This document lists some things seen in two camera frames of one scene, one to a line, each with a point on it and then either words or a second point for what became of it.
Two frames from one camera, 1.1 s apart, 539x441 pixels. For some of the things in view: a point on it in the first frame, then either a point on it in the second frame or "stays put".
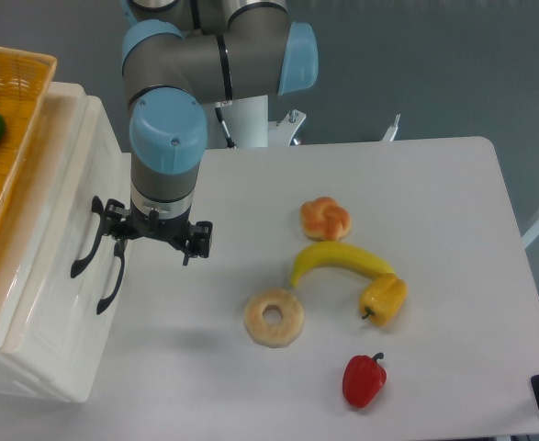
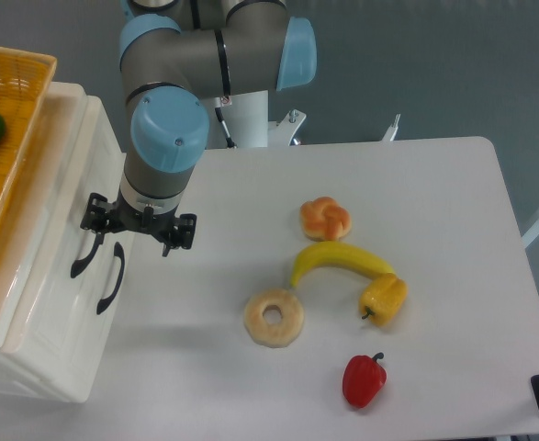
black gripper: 123,224 → 101,215
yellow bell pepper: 382,298 stays put
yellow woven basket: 20,82 stays put
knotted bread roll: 323,219 stays put
